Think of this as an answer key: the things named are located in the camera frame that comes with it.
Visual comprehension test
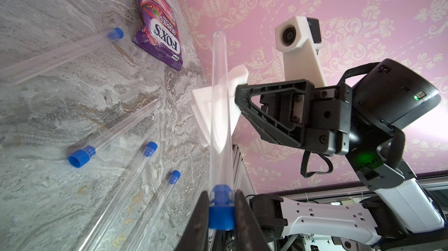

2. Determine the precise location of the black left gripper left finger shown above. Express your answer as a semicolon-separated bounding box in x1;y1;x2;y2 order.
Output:
175;191;210;251

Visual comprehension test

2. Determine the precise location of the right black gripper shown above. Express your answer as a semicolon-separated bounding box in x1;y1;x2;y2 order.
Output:
234;79;352;155

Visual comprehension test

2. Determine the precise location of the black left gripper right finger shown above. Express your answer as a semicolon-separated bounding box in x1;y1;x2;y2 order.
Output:
234;190;271;251

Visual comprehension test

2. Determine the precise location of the test tube blue cap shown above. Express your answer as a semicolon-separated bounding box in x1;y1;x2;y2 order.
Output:
67;99;160;168
120;170;181;251
1;28;124;86
78;141;158;251
209;31;235;231

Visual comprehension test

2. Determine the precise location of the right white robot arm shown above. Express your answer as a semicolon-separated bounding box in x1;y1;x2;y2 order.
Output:
234;59;448;251

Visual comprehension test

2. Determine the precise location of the purple candy bag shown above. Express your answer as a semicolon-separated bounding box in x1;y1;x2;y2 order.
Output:
133;0;183;71

